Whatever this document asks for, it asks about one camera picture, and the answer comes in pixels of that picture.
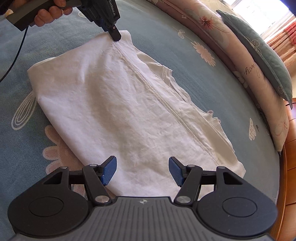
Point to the person's left hand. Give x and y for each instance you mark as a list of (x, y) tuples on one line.
[(53, 13)]

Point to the grey-green cushion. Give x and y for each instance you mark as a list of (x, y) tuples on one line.
[(268, 61)]

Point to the white long-sleeve printed shirt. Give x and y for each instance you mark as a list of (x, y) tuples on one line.
[(107, 98)]

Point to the blue floral bed sheet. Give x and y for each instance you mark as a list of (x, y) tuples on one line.
[(30, 147)]

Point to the pink floral pillow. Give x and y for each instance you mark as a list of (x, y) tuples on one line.
[(236, 54)]

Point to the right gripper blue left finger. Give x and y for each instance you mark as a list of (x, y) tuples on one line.
[(96, 178)]

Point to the striped window curtain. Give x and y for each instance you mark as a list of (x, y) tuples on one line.
[(283, 43)]

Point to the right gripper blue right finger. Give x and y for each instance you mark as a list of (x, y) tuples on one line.
[(188, 178)]

